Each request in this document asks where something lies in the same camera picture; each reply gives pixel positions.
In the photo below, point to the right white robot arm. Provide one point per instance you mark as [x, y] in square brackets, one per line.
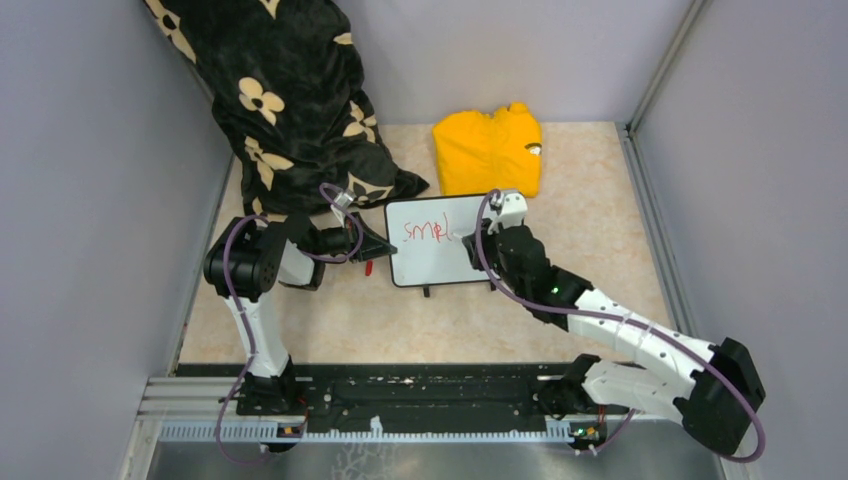
[713, 391]

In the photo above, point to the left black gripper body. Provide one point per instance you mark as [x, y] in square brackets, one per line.
[352, 234]

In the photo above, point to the black floral fleece blanket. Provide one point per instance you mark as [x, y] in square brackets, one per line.
[288, 93]

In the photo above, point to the white slotted cable duct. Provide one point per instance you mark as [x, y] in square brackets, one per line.
[256, 430]

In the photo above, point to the black framed whiteboard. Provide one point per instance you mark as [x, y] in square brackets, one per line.
[427, 255]

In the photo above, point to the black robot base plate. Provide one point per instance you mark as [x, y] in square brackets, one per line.
[451, 400]

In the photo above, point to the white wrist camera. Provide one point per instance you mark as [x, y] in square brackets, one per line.
[341, 202]
[509, 208]

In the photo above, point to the folded yellow shirt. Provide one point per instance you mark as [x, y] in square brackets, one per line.
[478, 152]

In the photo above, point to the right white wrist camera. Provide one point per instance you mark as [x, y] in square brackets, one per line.
[509, 208]

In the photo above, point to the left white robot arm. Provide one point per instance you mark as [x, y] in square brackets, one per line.
[247, 261]

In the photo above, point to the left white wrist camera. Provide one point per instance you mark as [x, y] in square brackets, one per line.
[341, 202]

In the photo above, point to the right aluminium frame rail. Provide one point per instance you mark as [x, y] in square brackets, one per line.
[678, 143]

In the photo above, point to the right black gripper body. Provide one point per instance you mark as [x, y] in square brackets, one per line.
[489, 245]

